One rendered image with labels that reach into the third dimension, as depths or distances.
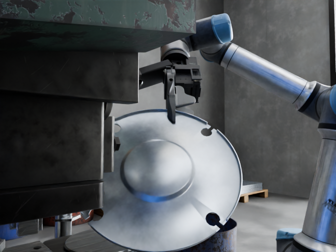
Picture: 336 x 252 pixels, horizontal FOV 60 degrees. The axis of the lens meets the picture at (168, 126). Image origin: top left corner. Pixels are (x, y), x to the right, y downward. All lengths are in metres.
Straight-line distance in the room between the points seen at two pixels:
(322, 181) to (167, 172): 0.41
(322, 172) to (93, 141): 0.56
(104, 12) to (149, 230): 0.31
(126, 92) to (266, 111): 5.15
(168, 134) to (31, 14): 0.38
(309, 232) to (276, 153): 4.60
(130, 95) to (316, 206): 0.55
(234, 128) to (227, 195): 5.36
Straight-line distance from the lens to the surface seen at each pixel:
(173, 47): 0.73
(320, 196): 0.78
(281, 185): 5.40
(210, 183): 0.50
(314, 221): 0.79
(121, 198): 0.49
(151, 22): 0.30
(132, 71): 0.39
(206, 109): 5.60
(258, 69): 0.89
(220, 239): 1.56
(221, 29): 0.79
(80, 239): 0.51
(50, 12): 0.25
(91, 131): 0.38
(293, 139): 5.23
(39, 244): 0.52
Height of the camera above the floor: 0.94
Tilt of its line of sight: 2 degrees up
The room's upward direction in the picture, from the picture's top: straight up
